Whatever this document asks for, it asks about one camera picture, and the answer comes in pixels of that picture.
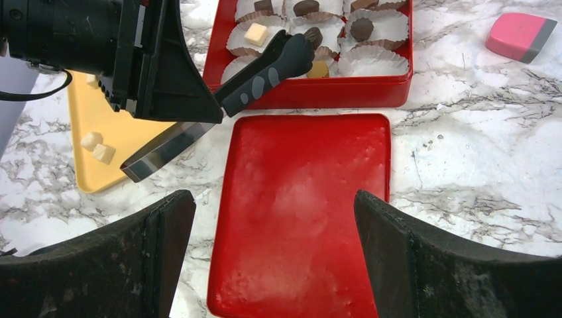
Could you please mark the white chocolate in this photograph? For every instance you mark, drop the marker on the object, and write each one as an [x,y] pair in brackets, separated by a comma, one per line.
[256,34]

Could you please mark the yellow plastic tray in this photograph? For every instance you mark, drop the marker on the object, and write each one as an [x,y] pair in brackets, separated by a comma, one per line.
[90,112]

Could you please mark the red chocolate box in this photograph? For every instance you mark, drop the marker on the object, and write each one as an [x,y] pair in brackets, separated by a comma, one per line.
[327,93]

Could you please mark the gold chocolate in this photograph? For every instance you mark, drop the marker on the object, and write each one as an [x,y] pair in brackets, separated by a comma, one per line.
[319,69]

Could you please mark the white chocolate cube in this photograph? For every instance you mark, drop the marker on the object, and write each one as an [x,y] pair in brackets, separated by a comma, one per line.
[103,153]
[90,140]

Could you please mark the square dark chocolate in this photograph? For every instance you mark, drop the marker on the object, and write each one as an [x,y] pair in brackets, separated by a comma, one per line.
[263,5]

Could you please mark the oval dark chocolate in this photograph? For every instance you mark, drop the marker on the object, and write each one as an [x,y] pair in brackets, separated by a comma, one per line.
[305,7]

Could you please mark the white paper cup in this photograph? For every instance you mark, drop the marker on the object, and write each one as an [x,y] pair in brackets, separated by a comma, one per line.
[372,61]
[332,64]
[330,29]
[328,8]
[245,10]
[236,66]
[350,6]
[391,29]
[236,43]

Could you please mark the black metal tongs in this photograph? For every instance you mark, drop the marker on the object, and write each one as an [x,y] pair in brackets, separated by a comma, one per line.
[286,56]

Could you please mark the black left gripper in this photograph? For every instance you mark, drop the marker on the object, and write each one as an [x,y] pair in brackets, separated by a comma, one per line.
[86,37]

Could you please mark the round dark chocolate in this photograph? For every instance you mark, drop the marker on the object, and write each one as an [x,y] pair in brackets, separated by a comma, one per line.
[361,29]

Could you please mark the red box lid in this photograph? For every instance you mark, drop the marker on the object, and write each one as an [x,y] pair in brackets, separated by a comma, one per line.
[286,243]

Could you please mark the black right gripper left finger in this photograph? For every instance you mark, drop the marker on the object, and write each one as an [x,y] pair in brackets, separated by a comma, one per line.
[128,268]

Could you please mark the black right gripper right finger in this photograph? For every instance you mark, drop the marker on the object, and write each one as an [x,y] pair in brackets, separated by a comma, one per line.
[419,270]

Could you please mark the pink whiteboard eraser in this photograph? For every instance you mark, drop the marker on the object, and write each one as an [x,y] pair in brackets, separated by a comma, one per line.
[519,36]

